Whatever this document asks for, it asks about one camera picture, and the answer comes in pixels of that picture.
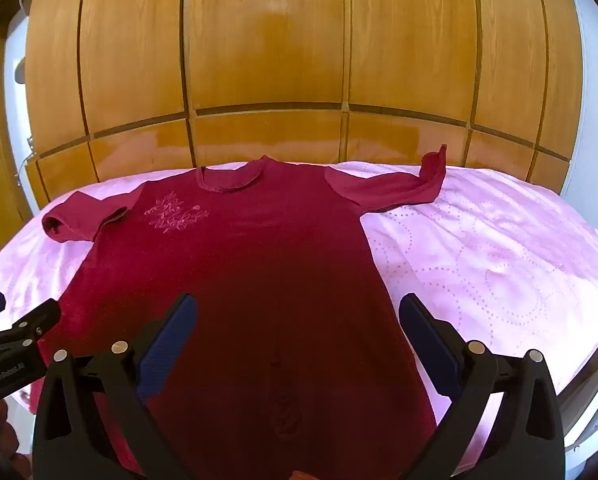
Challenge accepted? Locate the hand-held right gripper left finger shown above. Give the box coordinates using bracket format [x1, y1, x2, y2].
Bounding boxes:
[33, 292, 200, 480]

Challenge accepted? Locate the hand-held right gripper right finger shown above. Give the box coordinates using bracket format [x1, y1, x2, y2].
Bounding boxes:
[399, 292, 566, 480]

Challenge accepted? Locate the dark red embroidered top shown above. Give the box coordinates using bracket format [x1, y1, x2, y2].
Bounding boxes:
[41, 144, 448, 480]

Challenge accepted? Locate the pink patterned bedspread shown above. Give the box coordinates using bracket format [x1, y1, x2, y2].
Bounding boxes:
[0, 160, 598, 461]

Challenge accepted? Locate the white door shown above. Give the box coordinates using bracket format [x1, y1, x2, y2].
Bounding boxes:
[0, 20, 40, 223]

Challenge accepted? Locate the wooden wardrobe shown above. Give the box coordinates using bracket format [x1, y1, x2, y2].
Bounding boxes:
[24, 0, 584, 211]

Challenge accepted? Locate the wooden bed frame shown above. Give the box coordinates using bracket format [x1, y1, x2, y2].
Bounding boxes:
[554, 327, 598, 453]

